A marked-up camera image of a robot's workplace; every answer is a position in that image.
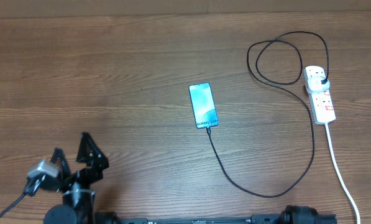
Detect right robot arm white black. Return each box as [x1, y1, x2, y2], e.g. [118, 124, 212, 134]
[278, 205, 319, 224]

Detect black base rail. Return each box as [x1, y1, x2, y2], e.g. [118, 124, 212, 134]
[94, 212, 337, 224]

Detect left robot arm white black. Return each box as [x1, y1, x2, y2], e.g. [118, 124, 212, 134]
[0, 132, 120, 224]

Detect white charger plug adapter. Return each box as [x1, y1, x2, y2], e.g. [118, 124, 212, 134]
[306, 77, 330, 94]

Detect white power strip cord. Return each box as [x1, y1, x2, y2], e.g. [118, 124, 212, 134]
[324, 123, 362, 224]

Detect blue Galaxy smartphone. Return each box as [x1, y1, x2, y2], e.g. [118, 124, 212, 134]
[188, 83, 219, 129]

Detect white power strip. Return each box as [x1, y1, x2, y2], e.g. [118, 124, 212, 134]
[303, 65, 336, 124]

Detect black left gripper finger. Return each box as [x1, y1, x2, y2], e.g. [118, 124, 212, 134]
[50, 147, 71, 179]
[76, 132, 104, 165]

